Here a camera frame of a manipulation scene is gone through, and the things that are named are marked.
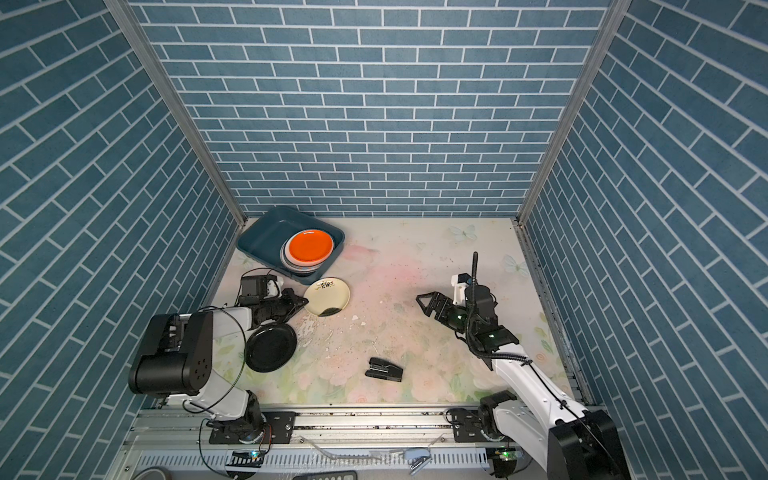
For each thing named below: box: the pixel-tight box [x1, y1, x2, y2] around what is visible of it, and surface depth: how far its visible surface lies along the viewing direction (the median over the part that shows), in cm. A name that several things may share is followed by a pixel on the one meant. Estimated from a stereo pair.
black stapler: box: [365, 357, 403, 382], surface depth 83 cm
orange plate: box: [284, 229, 335, 266], surface depth 107 cm
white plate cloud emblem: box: [280, 232, 335, 273], surface depth 104 cm
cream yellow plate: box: [303, 277, 351, 317], surface depth 98 cm
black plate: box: [245, 323, 297, 373], surface depth 88 cm
